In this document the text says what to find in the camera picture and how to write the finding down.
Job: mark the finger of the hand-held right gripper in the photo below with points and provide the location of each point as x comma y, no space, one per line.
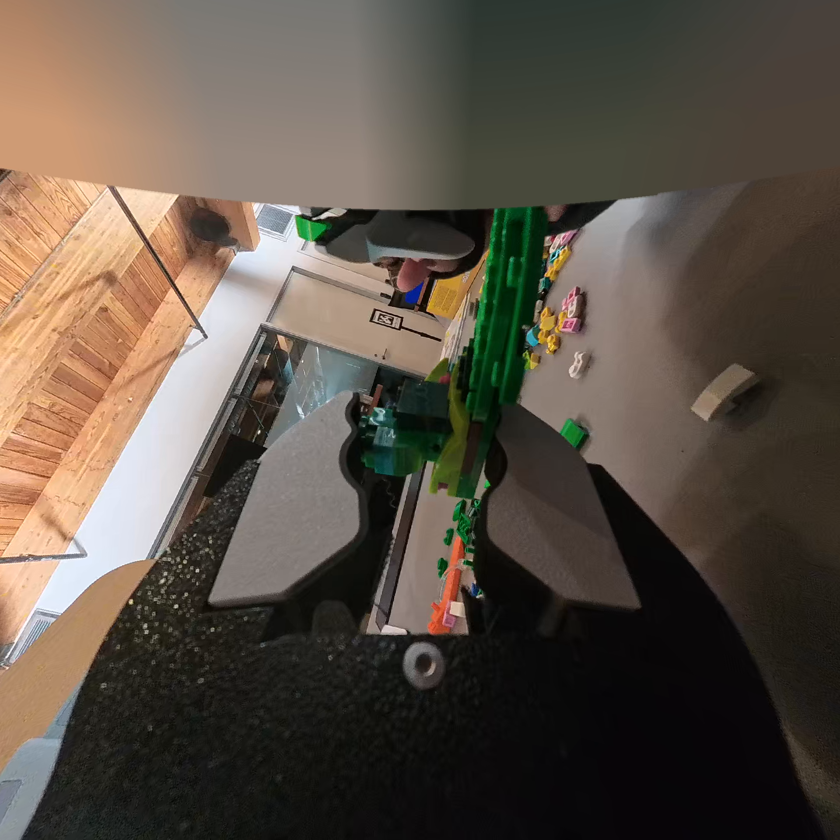
407,236
328,212

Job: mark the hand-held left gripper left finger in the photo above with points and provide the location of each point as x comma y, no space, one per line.
289,518

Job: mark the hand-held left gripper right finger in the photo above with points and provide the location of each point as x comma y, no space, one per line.
551,525

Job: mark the green lego baseplate build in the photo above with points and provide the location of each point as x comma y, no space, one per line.
512,295

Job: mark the pile of green lego pieces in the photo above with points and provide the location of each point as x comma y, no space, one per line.
464,525

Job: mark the square green lego brick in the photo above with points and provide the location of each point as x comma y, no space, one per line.
573,433

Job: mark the orange lego piece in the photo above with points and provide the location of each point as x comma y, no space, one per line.
441,613

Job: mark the small white lego piece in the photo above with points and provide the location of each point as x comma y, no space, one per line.
577,365

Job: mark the pile of pastel lego pieces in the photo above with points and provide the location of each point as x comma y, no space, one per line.
571,308

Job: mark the white curved lego brick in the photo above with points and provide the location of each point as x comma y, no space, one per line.
722,392

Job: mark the person's right hand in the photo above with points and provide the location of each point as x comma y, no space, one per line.
411,275

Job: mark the blue storage bin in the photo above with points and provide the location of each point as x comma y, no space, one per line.
412,298

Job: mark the yellow cardboard box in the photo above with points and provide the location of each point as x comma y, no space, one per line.
449,295

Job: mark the black ceiling dome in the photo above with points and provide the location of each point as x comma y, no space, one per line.
211,226

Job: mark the glass partition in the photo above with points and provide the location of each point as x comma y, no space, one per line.
315,374

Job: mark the black metal rod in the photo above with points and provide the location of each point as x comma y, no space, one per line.
39,558
157,262

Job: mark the round wooden board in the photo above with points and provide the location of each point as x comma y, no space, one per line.
52,649

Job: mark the white wall vent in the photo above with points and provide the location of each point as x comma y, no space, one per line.
274,220

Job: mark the printed wall tag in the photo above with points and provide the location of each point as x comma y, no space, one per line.
386,319

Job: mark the grey wall vent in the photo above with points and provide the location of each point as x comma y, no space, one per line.
29,636

